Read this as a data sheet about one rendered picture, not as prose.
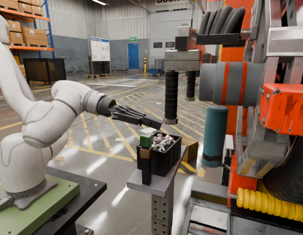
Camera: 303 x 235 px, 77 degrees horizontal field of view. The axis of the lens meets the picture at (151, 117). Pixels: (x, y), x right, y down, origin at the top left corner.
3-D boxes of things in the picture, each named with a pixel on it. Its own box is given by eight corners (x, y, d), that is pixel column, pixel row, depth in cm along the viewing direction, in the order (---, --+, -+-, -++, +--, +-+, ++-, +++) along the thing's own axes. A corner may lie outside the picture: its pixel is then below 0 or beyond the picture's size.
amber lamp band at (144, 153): (149, 160, 71) (149, 150, 69) (139, 158, 72) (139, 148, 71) (153, 155, 74) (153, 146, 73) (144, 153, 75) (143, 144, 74)
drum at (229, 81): (270, 112, 55) (280, 62, 51) (195, 106, 62) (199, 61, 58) (262, 102, 68) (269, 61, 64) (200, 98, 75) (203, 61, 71)
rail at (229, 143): (236, 181, 123) (240, 150, 117) (220, 178, 127) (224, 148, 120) (229, 103, 344) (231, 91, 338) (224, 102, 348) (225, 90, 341)
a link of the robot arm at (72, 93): (99, 101, 82) (81, 123, 74) (68, 90, 85) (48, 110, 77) (95, 82, 74) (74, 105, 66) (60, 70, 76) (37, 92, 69)
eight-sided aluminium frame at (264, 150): (271, 221, 43) (342, -84, 27) (239, 213, 45) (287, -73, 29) (247, 135, 92) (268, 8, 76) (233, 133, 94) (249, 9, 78)
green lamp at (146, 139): (149, 148, 69) (149, 137, 68) (139, 146, 70) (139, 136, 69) (153, 143, 73) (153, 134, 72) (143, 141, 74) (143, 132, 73)
